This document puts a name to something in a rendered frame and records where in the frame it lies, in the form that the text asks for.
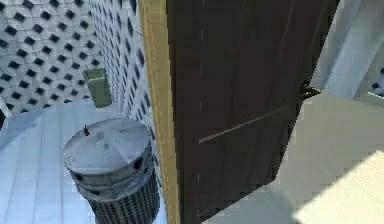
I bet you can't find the black door handle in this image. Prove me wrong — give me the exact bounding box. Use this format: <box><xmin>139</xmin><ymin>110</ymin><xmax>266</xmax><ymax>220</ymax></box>
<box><xmin>297</xmin><ymin>80</ymin><xmax>322</xmax><ymax>101</ymax></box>

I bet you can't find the dark brown room door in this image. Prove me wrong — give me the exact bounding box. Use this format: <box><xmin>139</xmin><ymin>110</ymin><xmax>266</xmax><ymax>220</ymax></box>
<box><xmin>165</xmin><ymin>0</ymin><xmax>342</xmax><ymax>224</ymax></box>

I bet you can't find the grey metal trash bin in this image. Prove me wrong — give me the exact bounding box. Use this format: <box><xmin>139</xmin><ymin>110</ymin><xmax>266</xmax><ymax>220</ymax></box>
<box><xmin>61</xmin><ymin>117</ymin><xmax>161</xmax><ymax>224</ymax></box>

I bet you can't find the green box on floor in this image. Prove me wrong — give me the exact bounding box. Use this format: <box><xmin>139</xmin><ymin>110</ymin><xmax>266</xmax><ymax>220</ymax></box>
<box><xmin>82</xmin><ymin>67</ymin><xmax>113</xmax><ymax>109</ymax></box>

